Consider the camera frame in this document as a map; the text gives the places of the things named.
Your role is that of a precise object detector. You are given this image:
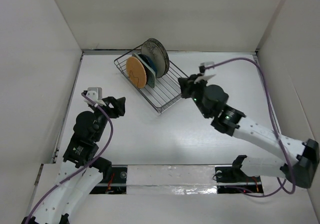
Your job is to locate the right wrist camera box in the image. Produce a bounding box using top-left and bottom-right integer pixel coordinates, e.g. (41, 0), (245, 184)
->
(198, 61), (217, 81)

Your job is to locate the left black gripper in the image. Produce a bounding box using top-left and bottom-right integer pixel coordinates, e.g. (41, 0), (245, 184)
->
(90, 96), (125, 141)

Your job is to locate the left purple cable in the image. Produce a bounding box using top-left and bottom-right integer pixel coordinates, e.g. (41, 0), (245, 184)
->
(23, 93), (115, 224)

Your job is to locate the purple cable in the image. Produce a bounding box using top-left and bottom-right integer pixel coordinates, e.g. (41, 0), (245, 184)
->
(207, 57), (296, 197)
(23, 93), (115, 224)

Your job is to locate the dark blue leaf-shaped dish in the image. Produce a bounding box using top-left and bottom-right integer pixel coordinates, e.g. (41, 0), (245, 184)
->
(139, 54), (158, 74)

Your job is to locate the metal front rail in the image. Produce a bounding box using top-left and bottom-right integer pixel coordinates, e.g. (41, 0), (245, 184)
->
(96, 177), (262, 189)

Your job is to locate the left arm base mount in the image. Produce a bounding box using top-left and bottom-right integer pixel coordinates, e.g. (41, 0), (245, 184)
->
(90, 166), (128, 195)

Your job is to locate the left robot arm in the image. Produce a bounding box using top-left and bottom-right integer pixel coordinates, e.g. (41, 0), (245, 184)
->
(22, 91), (126, 224)

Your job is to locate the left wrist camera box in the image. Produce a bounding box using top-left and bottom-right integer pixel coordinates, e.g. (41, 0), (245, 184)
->
(83, 87), (104, 105)

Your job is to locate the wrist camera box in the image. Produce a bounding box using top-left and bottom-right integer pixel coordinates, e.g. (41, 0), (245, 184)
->
(198, 61), (217, 81)
(83, 87), (104, 105)

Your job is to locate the grey wire dish rack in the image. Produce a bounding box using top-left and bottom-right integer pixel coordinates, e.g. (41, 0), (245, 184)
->
(113, 45), (187, 113)

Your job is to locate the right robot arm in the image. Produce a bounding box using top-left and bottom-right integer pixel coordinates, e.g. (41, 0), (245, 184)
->
(178, 74), (320, 189)

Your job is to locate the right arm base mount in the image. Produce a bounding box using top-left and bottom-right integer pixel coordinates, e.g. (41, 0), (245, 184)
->
(212, 155), (264, 194)

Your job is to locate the light green rectangular tray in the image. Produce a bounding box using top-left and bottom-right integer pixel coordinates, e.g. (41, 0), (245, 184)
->
(132, 53), (156, 88)

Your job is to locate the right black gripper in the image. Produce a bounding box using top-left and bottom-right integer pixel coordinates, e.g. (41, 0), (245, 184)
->
(178, 73), (210, 119)

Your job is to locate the cream plate with tree pattern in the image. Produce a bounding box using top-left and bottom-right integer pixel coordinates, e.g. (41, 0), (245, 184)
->
(141, 38), (170, 78)

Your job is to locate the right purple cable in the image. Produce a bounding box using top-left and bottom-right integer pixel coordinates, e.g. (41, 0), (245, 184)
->
(207, 57), (296, 197)

